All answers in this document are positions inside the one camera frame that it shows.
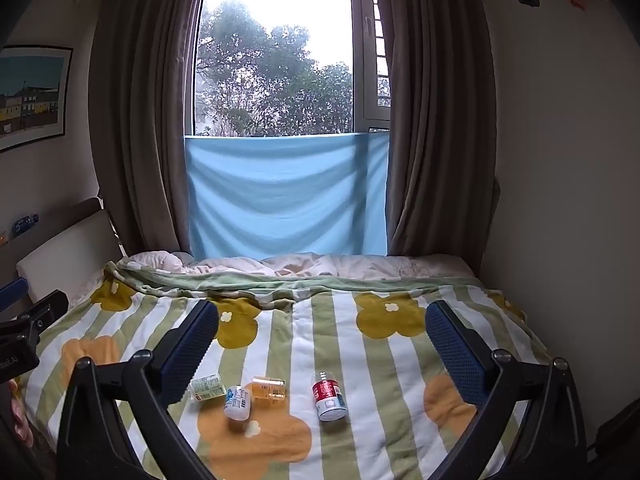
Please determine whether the framed wall picture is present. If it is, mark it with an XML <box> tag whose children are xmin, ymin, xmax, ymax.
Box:
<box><xmin>0</xmin><ymin>45</ymin><xmax>75</xmax><ymax>153</ymax></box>

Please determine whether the dark furniture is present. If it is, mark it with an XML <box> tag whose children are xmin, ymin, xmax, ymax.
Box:
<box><xmin>584</xmin><ymin>395</ymin><xmax>640</xmax><ymax>480</ymax></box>

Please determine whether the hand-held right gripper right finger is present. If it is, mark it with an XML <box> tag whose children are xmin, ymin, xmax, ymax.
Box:
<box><xmin>425</xmin><ymin>300</ymin><xmax>589</xmax><ymax>480</ymax></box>

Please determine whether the white blue label small bottle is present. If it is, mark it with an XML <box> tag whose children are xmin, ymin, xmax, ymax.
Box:
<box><xmin>223</xmin><ymin>385</ymin><xmax>252</xmax><ymax>421</ymax></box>

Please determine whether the orange small bottle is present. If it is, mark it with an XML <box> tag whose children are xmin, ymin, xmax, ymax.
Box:
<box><xmin>251</xmin><ymin>376</ymin><xmax>287</xmax><ymax>402</ymax></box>

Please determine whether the green label small bottle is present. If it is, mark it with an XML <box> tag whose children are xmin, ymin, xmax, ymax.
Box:
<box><xmin>188</xmin><ymin>373</ymin><xmax>224</xmax><ymax>403</ymax></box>

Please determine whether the bed headboard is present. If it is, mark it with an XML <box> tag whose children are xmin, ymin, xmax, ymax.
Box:
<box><xmin>0</xmin><ymin>196</ymin><xmax>127</xmax><ymax>318</ymax></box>

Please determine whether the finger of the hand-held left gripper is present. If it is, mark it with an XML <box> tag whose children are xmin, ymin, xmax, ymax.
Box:
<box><xmin>15</xmin><ymin>289</ymin><xmax>69</xmax><ymax>343</ymax></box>
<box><xmin>0</xmin><ymin>277</ymin><xmax>30</xmax><ymax>313</ymax></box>

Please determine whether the light blue cloth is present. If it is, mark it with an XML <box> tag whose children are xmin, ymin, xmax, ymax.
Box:
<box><xmin>183</xmin><ymin>129</ymin><xmax>391</xmax><ymax>260</ymax></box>

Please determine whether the blue plastic bottle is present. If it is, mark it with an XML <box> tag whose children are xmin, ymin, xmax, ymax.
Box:
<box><xmin>10</xmin><ymin>213</ymin><xmax>40</xmax><ymax>235</ymax></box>

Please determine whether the window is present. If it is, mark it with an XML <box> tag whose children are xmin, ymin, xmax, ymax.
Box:
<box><xmin>191</xmin><ymin>0</ymin><xmax>394</xmax><ymax>139</ymax></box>

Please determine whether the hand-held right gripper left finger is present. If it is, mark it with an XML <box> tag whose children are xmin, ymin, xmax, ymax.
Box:
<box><xmin>56</xmin><ymin>300</ymin><xmax>221</xmax><ymax>480</ymax></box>

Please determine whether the pale pink duvet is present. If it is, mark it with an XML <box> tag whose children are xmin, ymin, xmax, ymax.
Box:
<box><xmin>122</xmin><ymin>250</ymin><xmax>476</xmax><ymax>282</ymax></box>

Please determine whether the striped floral blanket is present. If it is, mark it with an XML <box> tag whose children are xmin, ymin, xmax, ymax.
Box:
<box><xmin>20</xmin><ymin>259</ymin><xmax>557</xmax><ymax>480</ymax></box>

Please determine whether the brown curtain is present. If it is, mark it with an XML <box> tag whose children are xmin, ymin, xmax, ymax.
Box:
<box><xmin>88</xmin><ymin>0</ymin><xmax>209</xmax><ymax>261</ymax></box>
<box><xmin>386</xmin><ymin>0</ymin><xmax>502</xmax><ymax>262</ymax></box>

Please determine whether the red label small bottle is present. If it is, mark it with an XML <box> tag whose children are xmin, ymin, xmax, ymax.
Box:
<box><xmin>312</xmin><ymin>370</ymin><xmax>348</xmax><ymax>423</ymax></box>

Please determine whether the person's left hand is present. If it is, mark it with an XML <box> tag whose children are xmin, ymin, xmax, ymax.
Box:
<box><xmin>6</xmin><ymin>379</ymin><xmax>34</xmax><ymax>448</ymax></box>

